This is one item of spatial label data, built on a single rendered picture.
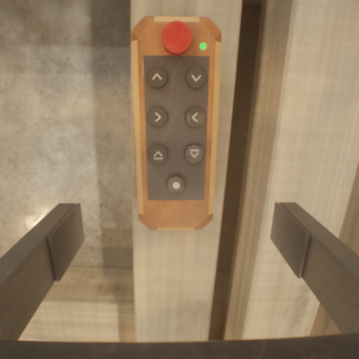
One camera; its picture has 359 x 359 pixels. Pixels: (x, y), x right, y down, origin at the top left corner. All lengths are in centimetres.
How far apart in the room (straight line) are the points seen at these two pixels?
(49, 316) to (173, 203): 39
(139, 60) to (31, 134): 35
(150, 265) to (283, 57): 27
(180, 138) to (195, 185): 4
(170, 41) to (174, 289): 27
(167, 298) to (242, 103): 33
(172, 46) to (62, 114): 33
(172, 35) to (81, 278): 48
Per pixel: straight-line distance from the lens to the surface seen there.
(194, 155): 21
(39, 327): 59
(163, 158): 21
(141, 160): 22
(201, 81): 21
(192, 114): 21
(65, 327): 57
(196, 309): 36
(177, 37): 20
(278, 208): 16
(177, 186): 22
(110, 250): 56
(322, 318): 56
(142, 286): 34
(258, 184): 32
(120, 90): 46
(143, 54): 21
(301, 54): 28
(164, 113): 20
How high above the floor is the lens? 45
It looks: 72 degrees down
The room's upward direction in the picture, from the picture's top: 174 degrees clockwise
